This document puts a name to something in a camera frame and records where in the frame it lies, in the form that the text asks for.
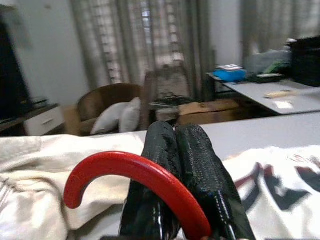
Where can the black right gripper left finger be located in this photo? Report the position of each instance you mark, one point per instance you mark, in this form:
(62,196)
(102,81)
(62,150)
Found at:
(160,142)

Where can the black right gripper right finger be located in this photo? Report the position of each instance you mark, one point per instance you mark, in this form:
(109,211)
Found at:
(197,155)

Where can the red plastic hanger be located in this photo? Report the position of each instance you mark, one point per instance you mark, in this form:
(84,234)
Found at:
(112,160)

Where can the white t-shirt black print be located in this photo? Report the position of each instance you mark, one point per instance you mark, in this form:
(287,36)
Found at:
(265,225)

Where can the cream trousers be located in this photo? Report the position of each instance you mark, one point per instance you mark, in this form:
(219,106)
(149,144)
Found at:
(30,175)

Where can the white pillow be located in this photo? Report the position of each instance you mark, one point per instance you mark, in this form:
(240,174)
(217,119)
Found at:
(107,117)
(131,115)

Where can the brown cardboard box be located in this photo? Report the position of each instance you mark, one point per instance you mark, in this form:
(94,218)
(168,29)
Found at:
(207,111)

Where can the brown round chair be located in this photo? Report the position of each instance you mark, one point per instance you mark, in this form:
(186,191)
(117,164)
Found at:
(105,96)

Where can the blue box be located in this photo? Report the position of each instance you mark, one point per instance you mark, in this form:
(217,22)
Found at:
(230,75)

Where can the white flat packet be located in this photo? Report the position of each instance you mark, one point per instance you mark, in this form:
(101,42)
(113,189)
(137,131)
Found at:
(228,67)

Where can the small white paper card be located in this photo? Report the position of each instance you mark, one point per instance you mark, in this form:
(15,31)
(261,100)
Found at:
(283,105)

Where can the black flat tray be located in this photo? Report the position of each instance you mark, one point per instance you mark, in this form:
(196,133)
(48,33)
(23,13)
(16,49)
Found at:
(266,78)

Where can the grey sheer curtain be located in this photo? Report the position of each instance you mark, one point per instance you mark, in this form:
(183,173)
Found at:
(140,37)
(270,22)

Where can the clear plastic bag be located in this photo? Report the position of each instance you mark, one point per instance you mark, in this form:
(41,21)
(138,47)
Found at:
(267,61)

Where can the low tv cabinet white drawers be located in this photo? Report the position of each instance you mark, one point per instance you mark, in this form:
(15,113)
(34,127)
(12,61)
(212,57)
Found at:
(42,122)

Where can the brown black speaker box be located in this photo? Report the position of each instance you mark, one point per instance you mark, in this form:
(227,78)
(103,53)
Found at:
(306,62)

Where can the black television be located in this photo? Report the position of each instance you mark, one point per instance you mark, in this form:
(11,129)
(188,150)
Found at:
(12,75)

